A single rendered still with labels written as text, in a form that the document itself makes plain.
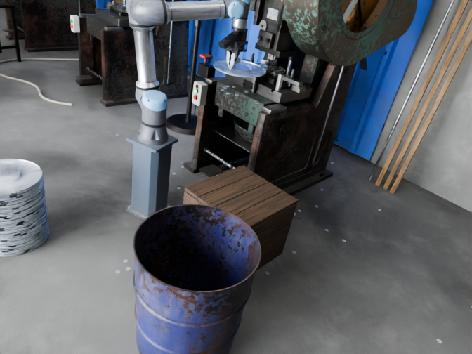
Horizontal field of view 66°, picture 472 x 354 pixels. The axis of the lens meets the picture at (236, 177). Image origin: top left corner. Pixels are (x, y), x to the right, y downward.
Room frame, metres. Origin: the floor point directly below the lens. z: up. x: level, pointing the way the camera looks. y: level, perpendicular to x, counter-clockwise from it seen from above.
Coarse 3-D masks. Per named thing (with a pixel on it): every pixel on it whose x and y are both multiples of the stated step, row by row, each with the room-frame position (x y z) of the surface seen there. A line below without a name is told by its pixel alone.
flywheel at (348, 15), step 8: (344, 0) 1.91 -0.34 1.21; (352, 0) 1.87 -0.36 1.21; (360, 0) 2.03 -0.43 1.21; (368, 0) 2.09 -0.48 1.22; (376, 0) 2.15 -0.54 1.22; (384, 0) 2.16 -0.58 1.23; (344, 8) 1.93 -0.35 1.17; (352, 8) 1.88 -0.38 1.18; (368, 8) 2.11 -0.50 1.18; (376, 8) 2.15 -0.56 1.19; (384, 8) 2.15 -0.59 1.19; (344, 16) 1.84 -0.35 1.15; (352, 16) 2.02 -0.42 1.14; (368, 16) 2.13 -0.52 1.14; (376, 16) 2.13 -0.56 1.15; (352, 24) 2.02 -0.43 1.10; (368, 24) 2.10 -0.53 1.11
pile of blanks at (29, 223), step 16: (32, 192) 1.23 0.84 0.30; (0, 208) 1.14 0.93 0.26; (16, 208) 1.17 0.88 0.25; (32, 208) 1.23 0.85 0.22; (0, 224) 1.13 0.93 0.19; (16, 224) 1.16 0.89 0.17; (32, 224) 1.21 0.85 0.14; (0, 240) 1.12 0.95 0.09; (16, 240) 1.16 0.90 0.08; (32, 240) 1.20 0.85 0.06
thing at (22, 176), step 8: (8, 160) 1.39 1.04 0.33; (16, 160) 1.40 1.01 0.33; (24, 160) 1.41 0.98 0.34; (0, 168) 1.32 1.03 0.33; (8, 168) 1.33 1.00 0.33; (16, 168) 1.34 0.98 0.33; (24, 168) 1.35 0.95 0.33; (32, 168) 1.36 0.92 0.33; (0, 176) 1.25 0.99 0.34; (8, 176) 1.26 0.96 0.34; (16, 176) 1.27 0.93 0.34; (24, 176) 1.29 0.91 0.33; (32, 176) 1.30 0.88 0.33; (40, 176) 1.31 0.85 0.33; (0, 184) 1.20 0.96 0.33; (8, 184) 1.22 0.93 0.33; (16, 184) 1.23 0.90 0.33; (24, 184) 1.24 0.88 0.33; (32, 184) 1.25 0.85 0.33; (0, 192) 1.15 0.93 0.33; (8, 192) 1.16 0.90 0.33; (16, 192) 1.17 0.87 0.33
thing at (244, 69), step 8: (216, 64) 2.02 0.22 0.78; (224, 64) 2.05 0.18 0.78; (240, 64) 2.10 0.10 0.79; (248, 64) 2.12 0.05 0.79; (256, 64) 2.13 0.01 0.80; (224, 72) 1.89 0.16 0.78; (232, 72) 1.92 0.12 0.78; (240, 72) 1.94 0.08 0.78; (248, 72) 1.96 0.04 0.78; (256, 72) 1.99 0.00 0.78; (264, 72) 2.01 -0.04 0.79
